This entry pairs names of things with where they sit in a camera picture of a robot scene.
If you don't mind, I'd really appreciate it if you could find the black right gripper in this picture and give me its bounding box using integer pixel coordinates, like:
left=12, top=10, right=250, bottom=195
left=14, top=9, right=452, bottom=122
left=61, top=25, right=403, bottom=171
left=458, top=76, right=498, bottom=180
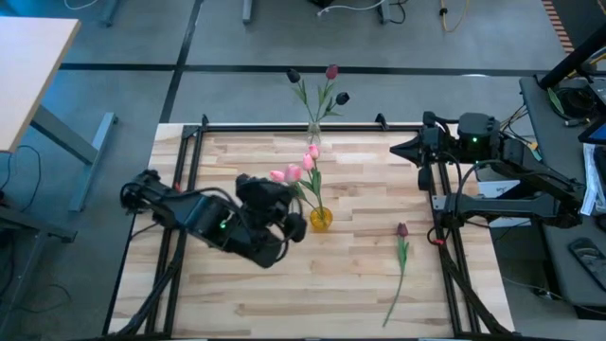
left=390, top=112, right=458, bottom=190

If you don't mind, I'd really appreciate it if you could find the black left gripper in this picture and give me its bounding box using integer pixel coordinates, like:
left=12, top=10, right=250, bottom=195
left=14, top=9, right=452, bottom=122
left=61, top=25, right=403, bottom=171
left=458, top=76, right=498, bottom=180
left=235, top=172, right=309, bottom=243

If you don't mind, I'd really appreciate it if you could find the pink artificial tulip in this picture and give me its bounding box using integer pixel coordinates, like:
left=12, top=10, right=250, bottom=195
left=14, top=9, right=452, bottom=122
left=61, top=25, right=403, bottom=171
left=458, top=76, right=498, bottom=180
left=300, top=153, right=326, bottom=214
left=283, top=163, right=323, bottom=214
left=308, top=144, right=328, bottom=214
left=269, top=170, right=304, bottom=200

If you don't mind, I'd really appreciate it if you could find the black artificial tulip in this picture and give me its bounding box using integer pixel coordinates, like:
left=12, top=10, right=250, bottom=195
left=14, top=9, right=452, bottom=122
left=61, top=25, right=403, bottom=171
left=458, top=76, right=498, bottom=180
left=315, top=91, right=351, bottom=125
left=285, top=67, right=316, bottom=127

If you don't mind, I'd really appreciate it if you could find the dark red artificial tulip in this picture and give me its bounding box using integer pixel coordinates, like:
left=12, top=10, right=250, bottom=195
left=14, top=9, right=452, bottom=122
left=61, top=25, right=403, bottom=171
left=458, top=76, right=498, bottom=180
left=314, top=63, right=340, bottom=125
left=381, top=222, right=411, bottom=330

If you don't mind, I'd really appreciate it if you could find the yellow textured glass vase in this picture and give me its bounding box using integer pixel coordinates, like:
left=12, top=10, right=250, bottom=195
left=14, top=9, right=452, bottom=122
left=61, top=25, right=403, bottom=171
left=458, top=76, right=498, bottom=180
left=309, top=206, right=334, bottom=233

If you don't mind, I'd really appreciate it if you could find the clear glass vase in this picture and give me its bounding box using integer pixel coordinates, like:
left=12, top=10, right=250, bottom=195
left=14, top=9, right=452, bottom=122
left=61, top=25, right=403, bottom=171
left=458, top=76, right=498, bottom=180
left=306, top=120, right=322, bottom=146

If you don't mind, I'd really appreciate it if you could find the white cardboard box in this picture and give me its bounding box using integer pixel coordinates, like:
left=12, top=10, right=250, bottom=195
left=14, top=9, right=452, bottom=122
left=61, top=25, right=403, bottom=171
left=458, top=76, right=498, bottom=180
left=475, top=165, right=522, bottom=228

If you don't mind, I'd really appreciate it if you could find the grey side desk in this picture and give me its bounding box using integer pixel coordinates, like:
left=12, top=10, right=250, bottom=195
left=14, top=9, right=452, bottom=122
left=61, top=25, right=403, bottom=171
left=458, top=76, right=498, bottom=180
left=518, top=75, right=606, bottom=314

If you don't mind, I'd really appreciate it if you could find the white paper sheet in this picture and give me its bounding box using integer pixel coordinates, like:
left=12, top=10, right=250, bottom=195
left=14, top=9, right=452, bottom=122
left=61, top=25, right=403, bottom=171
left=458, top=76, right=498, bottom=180
left=580, top=141, right=598, bottom=217

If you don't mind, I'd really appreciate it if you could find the laptop with blue screen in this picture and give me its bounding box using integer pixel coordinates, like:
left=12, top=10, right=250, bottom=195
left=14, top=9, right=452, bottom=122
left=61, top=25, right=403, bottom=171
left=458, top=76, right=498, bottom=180
left=578, top=116, right=606, bottom=146

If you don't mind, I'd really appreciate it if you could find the black handheld controller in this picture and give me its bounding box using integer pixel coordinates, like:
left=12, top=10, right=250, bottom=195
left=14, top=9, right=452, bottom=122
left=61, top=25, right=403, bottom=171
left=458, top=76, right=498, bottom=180
left=567, top=236, right=606, bottom=280

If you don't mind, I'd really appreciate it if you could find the light wood desk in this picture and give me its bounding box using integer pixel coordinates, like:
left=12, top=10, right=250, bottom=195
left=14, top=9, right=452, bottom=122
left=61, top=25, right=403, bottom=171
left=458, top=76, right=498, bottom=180
left=0, top=16, right=118, bottom=213

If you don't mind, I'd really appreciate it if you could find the yellow cable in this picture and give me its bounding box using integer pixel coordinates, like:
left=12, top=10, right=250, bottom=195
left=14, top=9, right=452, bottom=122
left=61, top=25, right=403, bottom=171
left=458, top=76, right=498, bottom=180
left=437, top=0, right=471, bottom=33

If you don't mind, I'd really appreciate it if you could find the black coiled cable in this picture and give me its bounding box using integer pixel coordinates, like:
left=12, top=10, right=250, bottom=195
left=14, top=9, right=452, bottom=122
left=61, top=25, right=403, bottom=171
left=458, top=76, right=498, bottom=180
left=556, top=84, right=597, bottom=127

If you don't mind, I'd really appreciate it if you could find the black metal post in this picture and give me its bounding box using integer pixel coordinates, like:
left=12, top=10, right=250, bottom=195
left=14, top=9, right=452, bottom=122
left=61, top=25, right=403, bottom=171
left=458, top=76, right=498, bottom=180
left=539, top=26, right=606, bottom=90

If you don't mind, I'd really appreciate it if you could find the black floor cable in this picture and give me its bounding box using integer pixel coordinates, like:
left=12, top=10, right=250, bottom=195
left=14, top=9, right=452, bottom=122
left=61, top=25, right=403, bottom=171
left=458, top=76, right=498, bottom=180
left=0, top=144, right=43, bottom=214

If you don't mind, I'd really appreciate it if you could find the dark metal desk frame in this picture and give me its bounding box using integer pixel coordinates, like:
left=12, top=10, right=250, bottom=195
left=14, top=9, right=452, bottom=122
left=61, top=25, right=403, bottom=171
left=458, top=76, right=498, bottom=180
left=0, top=188, right=80, bottom=332

